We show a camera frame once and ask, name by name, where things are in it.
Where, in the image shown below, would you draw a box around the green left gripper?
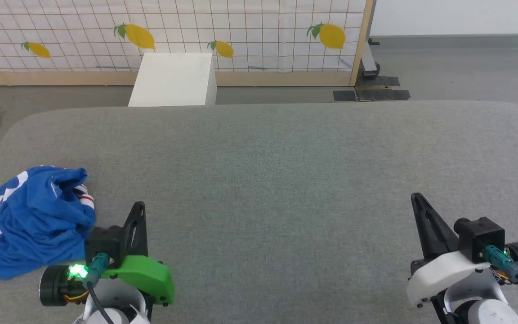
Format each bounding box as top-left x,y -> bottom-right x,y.
40,201 -> 175,307

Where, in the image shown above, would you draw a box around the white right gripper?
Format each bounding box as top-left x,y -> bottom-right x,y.
406,193 -> 518,308

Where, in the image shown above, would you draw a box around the blue white sports jersey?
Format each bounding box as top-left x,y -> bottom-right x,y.
0,165 -> 97,280

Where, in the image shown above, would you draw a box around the black floor tape patches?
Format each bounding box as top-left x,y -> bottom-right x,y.
333,76 -> 411,102

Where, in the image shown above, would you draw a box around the white rectangular box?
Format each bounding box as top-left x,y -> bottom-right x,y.
128,53 -> 218,107

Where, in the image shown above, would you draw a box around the black metal partition foot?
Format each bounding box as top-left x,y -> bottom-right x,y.
361,38 -> 381,80

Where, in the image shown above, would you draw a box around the lemon print partition panel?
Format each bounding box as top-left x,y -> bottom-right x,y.
0,0 -> 375,87

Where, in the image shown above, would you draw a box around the left camera cable teal plug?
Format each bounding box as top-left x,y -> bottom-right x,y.
81,252 -> 116,324

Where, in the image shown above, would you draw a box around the camera cable teal plug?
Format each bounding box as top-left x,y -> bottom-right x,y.
484,245 -> 518,315
81,252 -> 116,324

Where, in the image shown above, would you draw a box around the right camera cable teal plug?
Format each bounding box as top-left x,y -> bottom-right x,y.
484,245 -> 518,315

